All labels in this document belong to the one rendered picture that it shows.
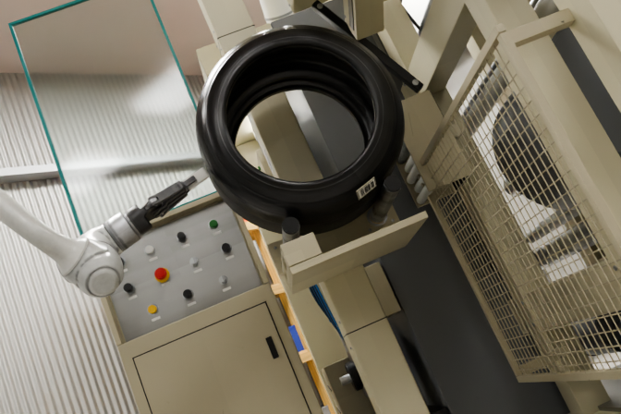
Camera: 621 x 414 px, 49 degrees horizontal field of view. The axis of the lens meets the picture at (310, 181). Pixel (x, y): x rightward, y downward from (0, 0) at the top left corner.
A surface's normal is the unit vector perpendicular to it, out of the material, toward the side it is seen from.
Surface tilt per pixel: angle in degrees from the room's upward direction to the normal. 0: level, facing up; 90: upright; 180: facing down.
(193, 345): 90
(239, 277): 90
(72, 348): 90
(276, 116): 90
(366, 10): 162
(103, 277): 132
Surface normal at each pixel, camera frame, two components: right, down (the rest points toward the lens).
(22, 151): 0.61, -0.46
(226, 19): 0.03, -0.29
